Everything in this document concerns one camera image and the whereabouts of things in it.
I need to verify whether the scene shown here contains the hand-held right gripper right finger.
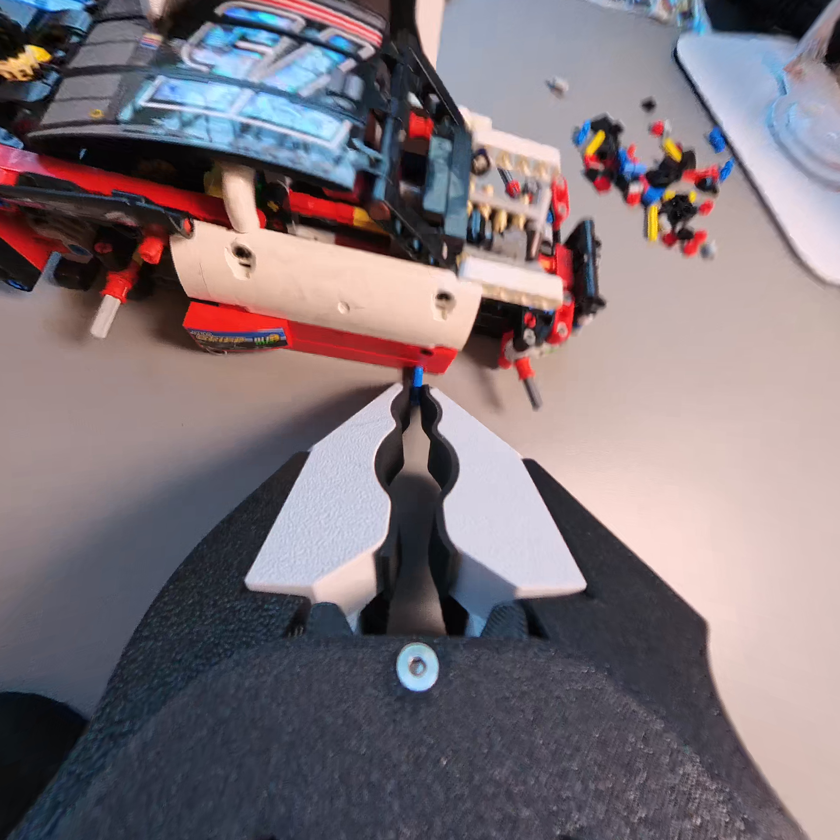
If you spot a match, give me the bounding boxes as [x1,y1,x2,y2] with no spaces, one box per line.
[422,386,588,636]

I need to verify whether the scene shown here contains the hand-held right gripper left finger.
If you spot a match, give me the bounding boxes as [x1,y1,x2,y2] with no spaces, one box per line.
[245,383,411,635]

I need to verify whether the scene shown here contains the lego car model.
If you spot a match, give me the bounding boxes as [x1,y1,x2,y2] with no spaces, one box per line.
[0,0,608,411]

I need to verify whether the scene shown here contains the pile of loose lego pieces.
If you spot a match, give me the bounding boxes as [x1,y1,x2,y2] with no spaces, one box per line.
[545,75,736,260]

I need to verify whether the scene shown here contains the white book stand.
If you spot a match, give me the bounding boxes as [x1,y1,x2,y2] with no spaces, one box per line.
[675,0,840,286]

